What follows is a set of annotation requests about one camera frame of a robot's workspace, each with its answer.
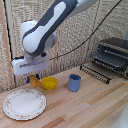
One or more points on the blue cup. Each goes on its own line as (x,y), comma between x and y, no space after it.
(74,83)

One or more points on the white floral-rim plate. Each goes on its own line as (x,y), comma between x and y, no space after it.
(24,103)

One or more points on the black toaster oven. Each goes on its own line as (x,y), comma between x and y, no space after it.
(113,55)

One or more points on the open oven door rack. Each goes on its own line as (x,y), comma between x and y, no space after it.
(95,73)

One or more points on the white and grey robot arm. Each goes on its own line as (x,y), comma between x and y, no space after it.
(46,23)

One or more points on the orange bread loaf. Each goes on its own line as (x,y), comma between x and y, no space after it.
(34,82)

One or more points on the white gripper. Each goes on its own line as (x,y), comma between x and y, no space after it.
(29,65)

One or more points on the woven bamboo screen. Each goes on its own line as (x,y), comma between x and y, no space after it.
(71,33)

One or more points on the yellow bowl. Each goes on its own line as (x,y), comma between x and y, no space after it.
(49,82)

